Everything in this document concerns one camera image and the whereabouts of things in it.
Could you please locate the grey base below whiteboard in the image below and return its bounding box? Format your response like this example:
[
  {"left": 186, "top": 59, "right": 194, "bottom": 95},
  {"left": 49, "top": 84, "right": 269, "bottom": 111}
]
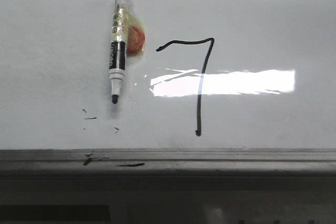
[{"left": 1, "top": 177, "right": 335, "bottom": 223}]

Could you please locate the white whiteboard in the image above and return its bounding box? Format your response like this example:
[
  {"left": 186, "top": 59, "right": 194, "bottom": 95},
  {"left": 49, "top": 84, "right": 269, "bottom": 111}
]
[{"left": 1, "top": 0, "right": 335, "bottom": 150}]

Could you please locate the black white whiteboard marker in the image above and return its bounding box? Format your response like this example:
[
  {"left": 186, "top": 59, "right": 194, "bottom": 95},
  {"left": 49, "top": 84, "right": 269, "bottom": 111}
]
[{"left": 109, "top": 0, "right": 145, "bottom": 104}]

